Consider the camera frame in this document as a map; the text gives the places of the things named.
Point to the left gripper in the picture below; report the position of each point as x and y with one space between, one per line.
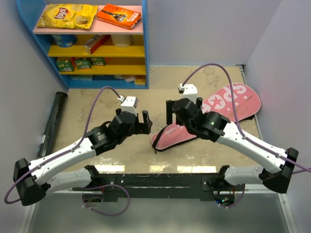
145 127

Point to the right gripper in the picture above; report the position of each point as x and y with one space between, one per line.
169 112

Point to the pink racket cover bag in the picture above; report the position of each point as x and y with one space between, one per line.
247 104

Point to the black shuttlecock tube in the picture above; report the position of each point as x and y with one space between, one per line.
53 125

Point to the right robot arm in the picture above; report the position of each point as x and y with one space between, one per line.
275 165

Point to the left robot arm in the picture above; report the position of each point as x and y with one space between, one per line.
35 178

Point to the yellow sponge bottom shelf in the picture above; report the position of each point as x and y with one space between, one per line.
140 80

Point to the crumpled white wrapper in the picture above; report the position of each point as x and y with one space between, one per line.
126 78

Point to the blue shelf unit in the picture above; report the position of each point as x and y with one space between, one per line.
131 60

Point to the green carton right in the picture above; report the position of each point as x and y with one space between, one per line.
98 61

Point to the green carton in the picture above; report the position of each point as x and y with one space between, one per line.
98 61
65 65
83 63

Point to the cream paper cup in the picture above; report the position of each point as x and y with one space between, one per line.
122 40

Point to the green carton middle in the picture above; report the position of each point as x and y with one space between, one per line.
83 63

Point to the red foil snack box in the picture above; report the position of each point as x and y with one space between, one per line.
94 43

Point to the green carton left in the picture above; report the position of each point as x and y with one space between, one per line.
65 65

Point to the orange razor box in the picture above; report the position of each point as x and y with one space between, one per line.
119 16

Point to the blue snack canister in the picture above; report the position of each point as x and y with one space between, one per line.
64 40

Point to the yellow Lays chips bag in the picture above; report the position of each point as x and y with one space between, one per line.
68 16

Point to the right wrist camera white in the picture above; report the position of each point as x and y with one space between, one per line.
188 91

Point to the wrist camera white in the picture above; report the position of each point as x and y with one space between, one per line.
129 104
188 91

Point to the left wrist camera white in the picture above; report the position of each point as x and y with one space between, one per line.
129 104

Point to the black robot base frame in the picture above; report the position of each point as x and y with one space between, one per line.
200 186

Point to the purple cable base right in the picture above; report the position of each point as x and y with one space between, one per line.
230 201

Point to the purple cable base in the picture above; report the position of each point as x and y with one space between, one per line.
230 201
112 199

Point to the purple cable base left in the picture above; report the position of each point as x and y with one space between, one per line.
112 199

